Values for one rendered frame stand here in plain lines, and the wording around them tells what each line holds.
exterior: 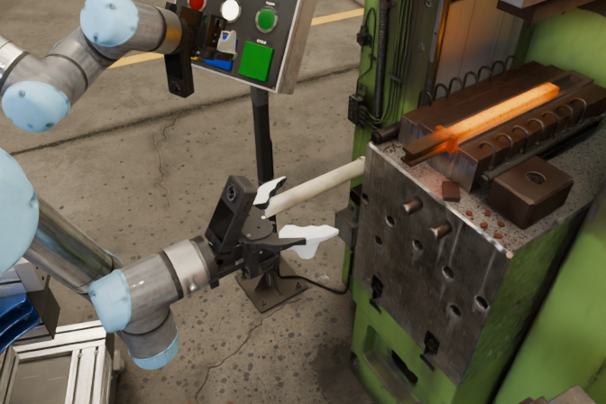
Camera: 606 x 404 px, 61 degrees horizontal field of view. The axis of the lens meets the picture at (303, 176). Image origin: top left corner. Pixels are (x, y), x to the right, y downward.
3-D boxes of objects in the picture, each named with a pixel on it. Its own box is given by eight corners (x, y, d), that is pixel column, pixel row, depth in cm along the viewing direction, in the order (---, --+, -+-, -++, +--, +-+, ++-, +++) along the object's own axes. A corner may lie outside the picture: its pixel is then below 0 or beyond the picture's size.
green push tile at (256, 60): (264, 81, 115) (273, 48, 114) (237, 73, 118) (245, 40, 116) (268, 82, 117) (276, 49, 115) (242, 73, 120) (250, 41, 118)
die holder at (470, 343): (457, 389, 114) (510, 255, 85) (352, 275, 138) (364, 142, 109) (605, 277, 137) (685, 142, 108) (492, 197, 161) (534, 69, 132)
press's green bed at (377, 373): (425, 469, 144) (457, 387, 114) (344, 366, 168) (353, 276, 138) (548, 367, 168) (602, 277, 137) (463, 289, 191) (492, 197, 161)
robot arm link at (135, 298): (96, 309, 75) (78, 272, 69) (167, 276, 79) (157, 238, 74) (113, 351, 70) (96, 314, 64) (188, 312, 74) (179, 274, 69)
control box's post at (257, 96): (270, 289, 192) (251, 6, 122) (264, 282, 194) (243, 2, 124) (278, 284, 193) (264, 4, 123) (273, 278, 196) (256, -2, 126)
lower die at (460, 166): (469, 193, 96) (479, 157, 91) (397, 140, 109) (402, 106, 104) (600, 122, 114) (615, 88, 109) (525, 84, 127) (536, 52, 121)
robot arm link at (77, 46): (22, 73, 80) (64, 38, 75) (57, 41, 89) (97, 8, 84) (62, 110, 84) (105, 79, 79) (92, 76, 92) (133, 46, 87)
